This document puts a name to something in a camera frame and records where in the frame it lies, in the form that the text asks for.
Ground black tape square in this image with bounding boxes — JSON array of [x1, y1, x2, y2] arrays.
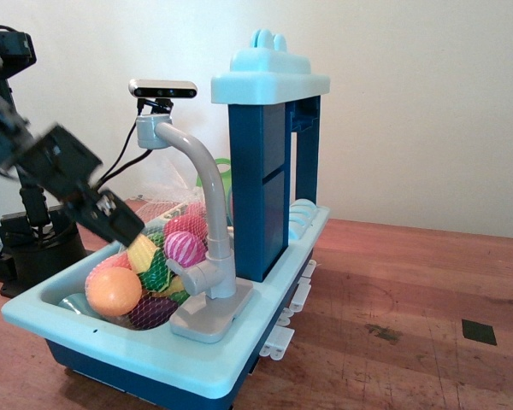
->
[[462, 319, 497, 346]]

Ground black camera cable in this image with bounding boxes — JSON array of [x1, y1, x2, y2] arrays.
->
[[93, 97, 155, 193]]

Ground blue toy dish rack tower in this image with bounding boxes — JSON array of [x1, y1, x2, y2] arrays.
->
[[211, 29, 330, 282]]

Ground grey toy faucet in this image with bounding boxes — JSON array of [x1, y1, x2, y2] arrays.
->
[[136, 114, 253, 343]]

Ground mesh bag of toy fruit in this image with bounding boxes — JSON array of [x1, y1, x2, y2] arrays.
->
[[84, 174, 208, 331]]

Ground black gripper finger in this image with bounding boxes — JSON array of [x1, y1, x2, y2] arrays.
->
[[66, 189, 144, 247]]

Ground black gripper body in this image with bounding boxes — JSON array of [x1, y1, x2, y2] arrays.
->
[[12, 124, 102, 208]]

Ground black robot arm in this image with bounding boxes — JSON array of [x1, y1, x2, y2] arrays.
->
[[0, 25, 144, 298]]

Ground light blue toy sink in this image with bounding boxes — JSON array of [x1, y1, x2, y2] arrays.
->
[[2, 206, 329, 409]]

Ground grey depth camera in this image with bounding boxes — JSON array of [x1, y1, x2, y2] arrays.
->
[[128, 79, 198, 114]]

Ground light blue toy plates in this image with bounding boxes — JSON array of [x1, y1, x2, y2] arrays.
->
[[288, 199, 317, 240]]

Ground green plastic toy piece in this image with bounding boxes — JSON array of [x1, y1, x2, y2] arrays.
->
[[215, 158, 233, 226]]

